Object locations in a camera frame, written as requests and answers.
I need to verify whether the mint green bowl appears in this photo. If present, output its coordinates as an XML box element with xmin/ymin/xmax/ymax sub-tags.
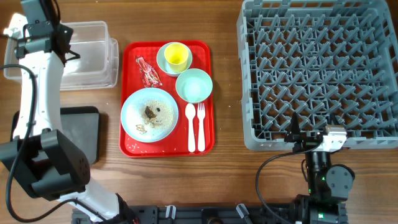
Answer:
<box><xmin>175</xmin><ymin>68</ymin><xmax>213</xmax><ymax>104</ymax></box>

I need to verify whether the red snack wrapper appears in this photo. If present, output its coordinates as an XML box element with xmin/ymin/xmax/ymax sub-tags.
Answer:
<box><xmin>136</xmin><ymin>55</ymin><xmax>163</xmax><ymax>88</ymax></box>

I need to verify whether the large light blue plate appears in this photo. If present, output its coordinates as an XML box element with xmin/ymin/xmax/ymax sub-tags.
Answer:
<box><xmin>121</xmin><ymin>88</ymin><xmax>179</xmax><ymax>143</ymax></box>

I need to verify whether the yellow plastic cup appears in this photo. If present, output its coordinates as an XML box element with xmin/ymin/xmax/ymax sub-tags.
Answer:
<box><xmin>164</xmin><ymin>42</ymin><xmax>189</xmax><ymax>73</ymax></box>

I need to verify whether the food scraps and rice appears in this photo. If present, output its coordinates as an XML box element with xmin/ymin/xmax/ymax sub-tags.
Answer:
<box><xmin>136</xmin><ymin>100</ymin><xmax>174</xmax><ymax>136</ymax></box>

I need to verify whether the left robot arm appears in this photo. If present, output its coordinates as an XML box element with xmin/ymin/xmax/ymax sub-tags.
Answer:
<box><xmin>1</xmin><ymin>0</ymin><xmax>139</xmax><ymax>223</ymax></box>

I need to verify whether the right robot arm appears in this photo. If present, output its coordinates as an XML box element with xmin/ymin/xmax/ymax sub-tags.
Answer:
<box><xmin>284</xmin><ymin>113</ymin><xmax>355</xmax><ymax>224</ymax></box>

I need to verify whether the clear plastic waste bin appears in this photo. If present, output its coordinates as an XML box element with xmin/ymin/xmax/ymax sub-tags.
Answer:
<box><xmin>3</xmin><ymin>21</ymin><xmax>119</xmax><ymax>91</ymax></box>

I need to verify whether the grey dishwasher rack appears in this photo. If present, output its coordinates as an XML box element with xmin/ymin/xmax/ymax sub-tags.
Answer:
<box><xmin>237</xmin><ymin>1</ymin><xmax>397</xmax><ymax>151</ymax></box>

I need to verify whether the black food waste tray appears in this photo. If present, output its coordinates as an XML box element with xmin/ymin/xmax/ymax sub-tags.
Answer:
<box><xmin>11</xmin><ymin>106</ymin><xmax>102</xmax><ymax>165</ymax></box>

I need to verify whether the white plastic fork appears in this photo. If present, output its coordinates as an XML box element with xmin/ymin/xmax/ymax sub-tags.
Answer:
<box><xmin>197</xmin><ymin>103</ymin><xmax>206</xmax><ymax>152</ymax></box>

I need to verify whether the white plastic spoon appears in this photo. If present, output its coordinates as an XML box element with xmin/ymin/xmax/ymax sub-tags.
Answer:
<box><xmin>185</xmin><ymin>103</ymin><xmax>196</xmax><ymax>152</ymax></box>

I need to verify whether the red serving tray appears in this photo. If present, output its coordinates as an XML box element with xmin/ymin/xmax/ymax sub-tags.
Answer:
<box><xmin>119</xmin><ymin>40</ymin><xmax>216</xmax><ymax>158</ymax></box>

